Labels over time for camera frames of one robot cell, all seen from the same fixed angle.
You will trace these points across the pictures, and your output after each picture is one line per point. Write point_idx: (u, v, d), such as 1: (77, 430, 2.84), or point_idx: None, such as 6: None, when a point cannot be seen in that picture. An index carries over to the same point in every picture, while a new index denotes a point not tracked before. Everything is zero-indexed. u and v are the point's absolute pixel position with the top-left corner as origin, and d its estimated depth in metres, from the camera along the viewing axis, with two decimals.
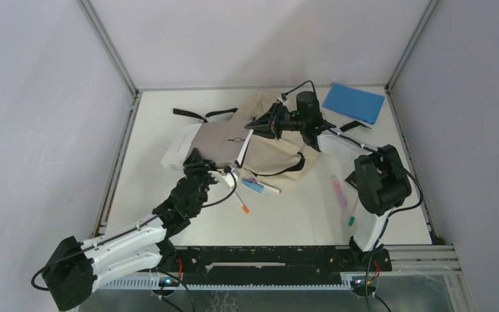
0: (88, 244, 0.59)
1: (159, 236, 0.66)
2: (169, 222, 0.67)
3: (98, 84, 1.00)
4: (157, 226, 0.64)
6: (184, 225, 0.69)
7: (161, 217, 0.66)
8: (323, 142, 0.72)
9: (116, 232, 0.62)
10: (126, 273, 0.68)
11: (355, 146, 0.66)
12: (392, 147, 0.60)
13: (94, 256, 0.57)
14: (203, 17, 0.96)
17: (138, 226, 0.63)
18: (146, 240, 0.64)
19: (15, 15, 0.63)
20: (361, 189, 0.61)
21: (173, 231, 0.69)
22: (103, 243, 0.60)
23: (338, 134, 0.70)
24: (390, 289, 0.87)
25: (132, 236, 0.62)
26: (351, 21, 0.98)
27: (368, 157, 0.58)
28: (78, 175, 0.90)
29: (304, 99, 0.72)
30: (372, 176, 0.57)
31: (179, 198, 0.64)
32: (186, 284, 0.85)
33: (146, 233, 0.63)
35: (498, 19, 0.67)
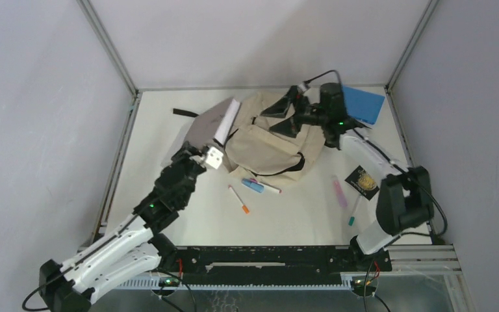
0: (66, 264, 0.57)
1: (145, 236, 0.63)
2: (153, 219, 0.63)
3: (98, 84, 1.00)
4: (138, 228, 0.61)
6: (172, 217, 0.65)
7: (142, 214, 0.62)
8: (348, 144, 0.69)
9: (96, 244, 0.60)
10: (127, 279, 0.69)
11: (384, 160, 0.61)
12: (423, 169, 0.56)
13: (74, 277, 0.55)
14: (203, 17, 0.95)
17: (118, 233, 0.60)
18: (131, 244, 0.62)
19: (15, 15, 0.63)
20: (381, 207, 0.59)
21: (160, 225, 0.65)
22: (83, 259, 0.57)
23: (366, 140, 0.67)
24: (390, 289, 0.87)
25: (113, 246, 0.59)
26: (352, 22, 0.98)
27: (396, 179, 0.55)
28: (78, 175, 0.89)
29: (327, 90, 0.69)
30: (396, 199, 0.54)
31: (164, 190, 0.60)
32: (188, 284, 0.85)
33: (127, 238, 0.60)
35: (498, 21, 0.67)
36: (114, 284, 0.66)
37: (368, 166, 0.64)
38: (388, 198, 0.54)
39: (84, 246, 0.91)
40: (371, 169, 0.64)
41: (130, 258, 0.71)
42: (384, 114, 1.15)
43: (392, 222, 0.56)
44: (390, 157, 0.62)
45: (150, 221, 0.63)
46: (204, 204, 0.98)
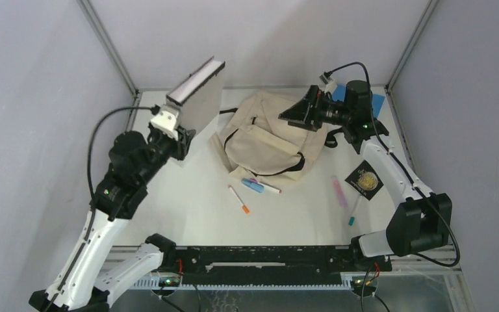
0: (51, 292, 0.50)
1: (119, 226, 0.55)
2: (114, 205, 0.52)
3: (97, 84, 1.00)
4: (104, 225, 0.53)
6: (140, 194, 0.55)
7: (102, 201, 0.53)
8: (371, 152, 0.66)
9: (69, 260, 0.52)
10: (138, 277, 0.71)
11: (406, 181, 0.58)
12: (447, 197, 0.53)
13: (64, 300, 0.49)
14: (204, 17, 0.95)
17: (85, 239, 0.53)
18: (109, 242, 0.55)
19: (15, 15, 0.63)
20: (393, 226, 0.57)
21: (128, 209, 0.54)
22: (65, 280, 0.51)
23: (390, 153, 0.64)
24: (390, 289, 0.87)
25: (88, 253, 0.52)
26: (352, 22, 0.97)
27: (416, 205, 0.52)
28: (78, 175, 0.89)
29: (355, 89, 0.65)
30: (412, 226, 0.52)
31: (118, 158, 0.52)
32: (195, 285, 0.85)
33: (99, 240, 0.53)
35: (498, 21, 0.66)
36: (128, 283, 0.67)
37: (387, 180, 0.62)
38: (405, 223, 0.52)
39: None
40: (389, 184, 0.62)
41: (134, 259, 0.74)
42: (384, 114, 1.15)
43: (401, 242, 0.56)
44: (414, 178, 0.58)
45: (113, 208, 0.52)
46: (204, 204, 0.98)
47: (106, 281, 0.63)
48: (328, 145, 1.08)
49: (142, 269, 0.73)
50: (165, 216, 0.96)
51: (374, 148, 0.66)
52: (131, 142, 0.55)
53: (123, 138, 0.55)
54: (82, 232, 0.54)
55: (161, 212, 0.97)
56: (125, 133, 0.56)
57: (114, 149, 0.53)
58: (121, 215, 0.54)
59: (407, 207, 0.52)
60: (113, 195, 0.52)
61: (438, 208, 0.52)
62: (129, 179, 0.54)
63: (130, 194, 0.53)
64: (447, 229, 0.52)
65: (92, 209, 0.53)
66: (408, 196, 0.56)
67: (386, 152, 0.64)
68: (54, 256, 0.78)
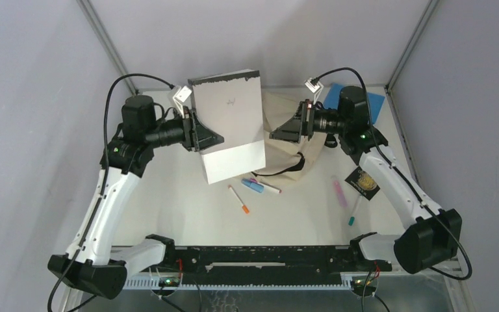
0: (71, 251, 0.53)
1: (132, 181, 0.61)
2: (127, 160, 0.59)
3: (98, 85, 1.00)
4: (117, 179, 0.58)
6: (149, 152, 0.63)
7: (114, 157, 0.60)
8: (373, 165, 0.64)
9: (86, 220, 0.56)
10: (145, 264, 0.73)
11: (414, 197, 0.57)
12: (457, 214, 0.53)
13: (89, 255, 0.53)
14: (203, 17, 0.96)
17: (101, 194, 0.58)
18: (122, 197, 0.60)
19: (15, 15, 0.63)
20: (401, 246, 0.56)
21: (140, 165, 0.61)
22: (84, 238, 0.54)
23: (393, 166, 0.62)
24: (390, 289, 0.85)
25: (106, 207, 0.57)
26: (352, 22, 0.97)
27: (425, 226, 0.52)
28: (78, 175, 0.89)
29: (349, 98, 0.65)
30: (423, 246, 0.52)
31: (129, 114, 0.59)
32: (201, 285, 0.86)
33: (114, 193, 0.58)
35: (498, 21, 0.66)
36: (138, 264, 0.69)
37: (393, 195, 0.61)
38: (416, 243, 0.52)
39: None
40: (394, 199, 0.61)
41: (141, 246, 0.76)
42: (385, 114, 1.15)
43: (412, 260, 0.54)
44: (421, 195, 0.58)
45: (125, 164, 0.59)
46: (204, 204, 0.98)
47: (119, 257, 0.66)
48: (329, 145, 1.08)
49: (148, 257, 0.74)
50: (164, 216, 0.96)
51: (376, 161, 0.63)
52: (141, 101, 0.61)
53: (134, 98, 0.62)
54: (96, 190, 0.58)
55: (161, 212, 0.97)
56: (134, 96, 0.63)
57: (125, 108, 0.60)
58: (134, 170, 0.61)
59: (418, 229, 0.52)
60: (123, 153, 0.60)
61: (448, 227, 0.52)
62: (138, 138, 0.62)
63: (140, 149, 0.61)
64: (459, 244, 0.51)
65: (105, 168, 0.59)
66: (418, 217, 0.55)
67: (388, 166, 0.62)
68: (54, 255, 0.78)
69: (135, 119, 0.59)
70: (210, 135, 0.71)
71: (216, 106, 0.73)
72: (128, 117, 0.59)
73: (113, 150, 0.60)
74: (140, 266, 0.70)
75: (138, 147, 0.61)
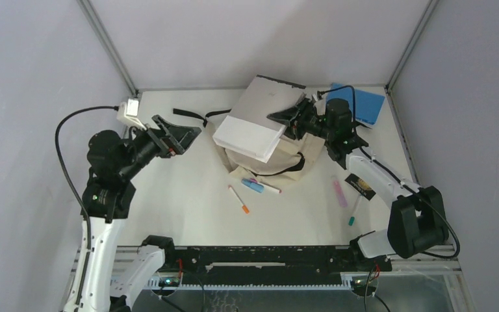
0: (69, 311, 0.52)
1: (119, 225, 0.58)
2: (108, 207, 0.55)
3: (98, 85, 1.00)
4: (102, 229, 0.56)
6: (129, 191, 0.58)
7: (94, 206, 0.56)
8: (357, 163, 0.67)
9: (77, 277, 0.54)
10: (146, 278, 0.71)
11: (394, 181, 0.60)
12: (436, 189, 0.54)
13: (88, 311, 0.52)
14: (204, 17, 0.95)
17: (89, 248, 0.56)
18: (112, 243, 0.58)
19: (14, 14, 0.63)
20: (392, 233, 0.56)
21: (123, 207, 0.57)
22: (80, 294, 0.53)
23: (373, 159, 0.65)
24: (390, 290, 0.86)
25: (97, 259, 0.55)
26: (352, 22, 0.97)
27: (409, 201, 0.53)
28: (80, 174, 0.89)
29: (335, 110, 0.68)
30: (410, 226, 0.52)
31: (97, 160, 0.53)
32: (204, 285, 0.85)
33: (102, 244, 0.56)
35: None
36: (140, 280, 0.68)
37: (377, 186, 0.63)
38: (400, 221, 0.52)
39: None
40: (379, 190, 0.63)
41: (140, 260, 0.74)
42: (385, 114, 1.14)
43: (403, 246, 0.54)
44: (400, 178, 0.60)
45: (108, 210, 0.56)
46: (204, 204, 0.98)
47: (119, 288, 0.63)
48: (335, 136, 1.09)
49: (149, 269, 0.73)
50: (165, 216, 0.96)
51: (358, 158, 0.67)
52: (106, 141, 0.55)
53: (97, 140, 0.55)
54: (83, 243, 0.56)
55: (161, 212, 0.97)
56: (96, 136, 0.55)
57: (90, 153, 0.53)
58: (118, 215, 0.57)
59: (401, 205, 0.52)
60: (103, 199, 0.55)
61: (431, 202, 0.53)
62: (115, 178, 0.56)
63: (119, 193, 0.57)
64: (445, 221, 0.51)
65: (86, 218, 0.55)
66: (399, 194, 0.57)
67: (370, 160, 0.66)
68: (56, 256, 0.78)
69: (106, 165, 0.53)
70: (186, 128, 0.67)
71: (263, 97, 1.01)
72: (97, 164, 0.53)
73: (91, 197, 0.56)
74: (140, 285, 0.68)
75: (117, 190, 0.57)
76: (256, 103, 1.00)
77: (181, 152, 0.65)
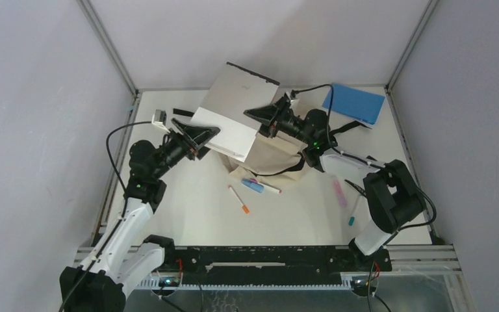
0: (85, 263, 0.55)
1: (147, 214, 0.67)
2: (145, 195, 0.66)
3: (98, 86, 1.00)
4: (137, 206, 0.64)
6: (161, 186, 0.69)
7: (134, 196, 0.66)
8: (331, 160, 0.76)
9: (104, 237, 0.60)
10: (145, 274, 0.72)
11: (362, 164, 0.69)
12: (400, 162, 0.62)
13: (102, 266, 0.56)
14: (203, 16, 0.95)
17: (121, 216, 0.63)
18: (137, 224, 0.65)
19: (13, 14, 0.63)
20: (375, 211, 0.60)
21: (156, 200, 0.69)
22: (101, 251, 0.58)
23: (342, 153, 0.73)
24: (390, 290, 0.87)
25: (123, 228, 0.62)
26: (351, 22, 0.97)
27: (377, 176, 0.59)
28: (80, 174, 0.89)
29: (315, 125, 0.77)
30: (384, 195, 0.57)
31: (138, 165, 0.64)
32: (203, 285, 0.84)
33: (133, 218, 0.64)
35: (498, 21, 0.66)
36: (138, 275, 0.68)
37: (353, 174, 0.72)
38: (374, 195, 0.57)
39: (84, 244, 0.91)
40: (355, 177, 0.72)
41: (139, 255, 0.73)
42: (385, 114, 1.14)
43: (387, 221, 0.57)
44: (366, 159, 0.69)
45: (145, 199, 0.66)
46: (204, 205, 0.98)
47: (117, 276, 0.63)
48: (336, 135, 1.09)
49: (149, 266, 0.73)
50: (164, 216, 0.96)
51: (331, 156, 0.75)
52: (143, 149, 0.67)
53: (136, 149, 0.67)
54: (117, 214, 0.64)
55: (160, 213, 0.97)
56: (136, 144, 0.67)
57: (131, 158, 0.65)
58: (151, 204, 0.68)
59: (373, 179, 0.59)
60: (143, 191, 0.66)
61: (397, 173, 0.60)
62: (151, 177, 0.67)
63: (156, 187, 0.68)
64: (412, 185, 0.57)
65: (127, 197, 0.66)
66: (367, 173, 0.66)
67: (340, 155, 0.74)
68: (55, 255, 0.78)
69: (144, 169, 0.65)
70: (205, 129, 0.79)
71: (236, 88, 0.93)
72: (137, 167, 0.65)
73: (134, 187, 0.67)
74: (136, 279, 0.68)
75: (153, 184, 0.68)
76: (229, 94, 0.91)
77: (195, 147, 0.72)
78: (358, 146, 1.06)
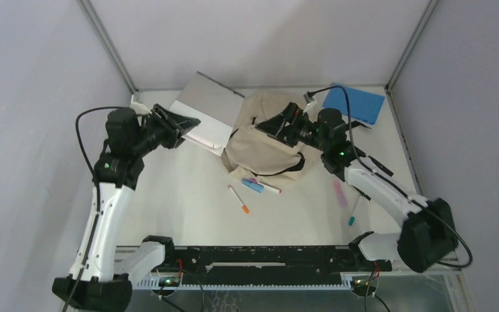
0: (75, 271, 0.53)
1: (127, 195, 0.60)
2: (118, 175, 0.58)
3: (98, 85, 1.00)
4: (112, 194, 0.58)
6: (138, 163, 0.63)
7: (106, 175, 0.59)
8: (355, 175, 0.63)
9: (86, 238, 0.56)
10: (146, 270, 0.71)
11: (401, 196, 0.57)
12: (444, 201, 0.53)
13: (93, 272, 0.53)
14: (203, 16, 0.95)
17: (97, 212, 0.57)
18: (119, 212, 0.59)
19: (13, 15, 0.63)
20: (404, 246, 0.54)
21: (132, 178, 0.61)
22: (87, 255, 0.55)
23: (374, 171, 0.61)
24: (389, 290, 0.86)
25: (102, 223, 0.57)
26: (352, 22, 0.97)
27: (420, 219, 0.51)
28: (80, 174, 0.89)
29: (327, 121, 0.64)
30: (423, 241, 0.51)
31: (114, 129, 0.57)
32: (203, 285, 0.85)
33: (111, 208, 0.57)
35: (498, 22, 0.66)
36: (140, 268, 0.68)
37: (382, 200, 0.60)
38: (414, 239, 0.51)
39: None
40: (384, 205, 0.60)
41: (140, 251, 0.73)
42: (385, 114, 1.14)
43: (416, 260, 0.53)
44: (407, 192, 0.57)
45: (118, 178, 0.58)
46: (204, 204, 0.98)
47: (121, 268, 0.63)
48: None
49: (150, 260, 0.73)
50: (164, 216, 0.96)
51: (358, 171, 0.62)
52: (123, 115, 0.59)
53: (114, 112, 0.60)
54: (92, 207, 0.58)
55: (160, 213, 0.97)
56: (115, 110, 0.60)
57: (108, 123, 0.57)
58: (127, 182, 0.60)
59: (412, 221, 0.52)
60: (114, 168, 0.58)
61: (439, 215, 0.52)
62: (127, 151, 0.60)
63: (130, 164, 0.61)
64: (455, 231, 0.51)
65: (97, 184, 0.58)
66: (409, 212, 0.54)
67: (370, 173, 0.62)
68: (55, 256, 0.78)
69: (121, 135, 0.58)
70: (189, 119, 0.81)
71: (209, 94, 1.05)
72: (114, 133, 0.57)
73: (103, 166, 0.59)
74: (140, 273, 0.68)
75: (127, 160, 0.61)
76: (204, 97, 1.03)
77: (180, 131, 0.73)
78: (358, 146, 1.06)
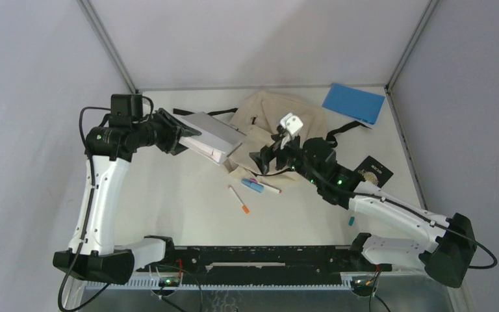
0: (74, 246, 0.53)
1: (122, 168, 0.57)
2: (111, 145, 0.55)
3: (97, 85, 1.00)
4: (106, 166, 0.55)
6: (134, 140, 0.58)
7: (98, 146, 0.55)
8: (364, 205, 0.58)
9: (83, 212, 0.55)
10: (146, 262, 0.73)
11: (423, 221, 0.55)
12: (461, 216, 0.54)
13: (93, 245, 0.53)
14: (203, 16, 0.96)
17: (94, 185, 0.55)
18: (116, 186, 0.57)
19: (13, 15, 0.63)
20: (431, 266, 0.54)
21: (127, 150, 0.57)
22: (86, 229, 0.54)
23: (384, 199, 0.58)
24: (391, 290, 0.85)
25: (99, 197, 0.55)
26: (351, 21, 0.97)
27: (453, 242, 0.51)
28: (80, 173, 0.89)
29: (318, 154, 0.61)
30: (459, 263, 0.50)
31: (119, 101, 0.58)
32: (201, 285, 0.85)
33: (106, 182, 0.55)
35: (498, 21, 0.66)
36: (141, 256, 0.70)
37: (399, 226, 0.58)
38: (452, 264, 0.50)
39: None
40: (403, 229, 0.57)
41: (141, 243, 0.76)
42: (385, 114, 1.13)
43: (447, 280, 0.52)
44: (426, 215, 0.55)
45: (111, 149, 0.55)
46: (204, 204, 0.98)
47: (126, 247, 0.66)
48: (336, 135, 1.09)
49: (151, 250, 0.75)
50: (164, 216, 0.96)
51: (366, 200, 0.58)
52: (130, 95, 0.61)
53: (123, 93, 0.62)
54: (87, 181, 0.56)
55: (160, 213, 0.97)
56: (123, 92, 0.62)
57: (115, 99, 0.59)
58: (122, 155, 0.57)
59: (445, 248, 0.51)
60: (106, 139, 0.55)
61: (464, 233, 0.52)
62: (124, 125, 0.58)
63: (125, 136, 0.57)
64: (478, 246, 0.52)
65: (91, 157, 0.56)
66: (437, 237, 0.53)
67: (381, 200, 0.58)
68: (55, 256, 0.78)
69: (124, 106, 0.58)
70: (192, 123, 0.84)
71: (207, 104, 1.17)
72: (117, 104, 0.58)
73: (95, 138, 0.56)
74: (140, 260, 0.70)
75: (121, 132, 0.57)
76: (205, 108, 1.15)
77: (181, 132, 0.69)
78: (358, 146, 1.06)
